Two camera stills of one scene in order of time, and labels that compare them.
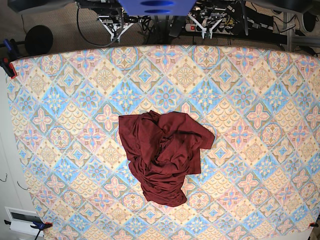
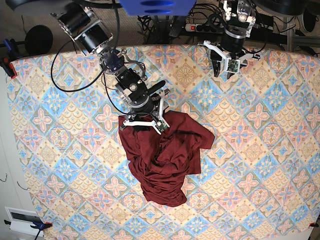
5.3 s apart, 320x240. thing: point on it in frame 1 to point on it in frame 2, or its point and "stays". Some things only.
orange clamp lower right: [314, 224] stays
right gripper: [207, 22] to [243, 56]
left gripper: [115, 25] to [150, 115]
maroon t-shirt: [161, 149] stays
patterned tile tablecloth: [259, 180] stays
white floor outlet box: [21, 220] stays
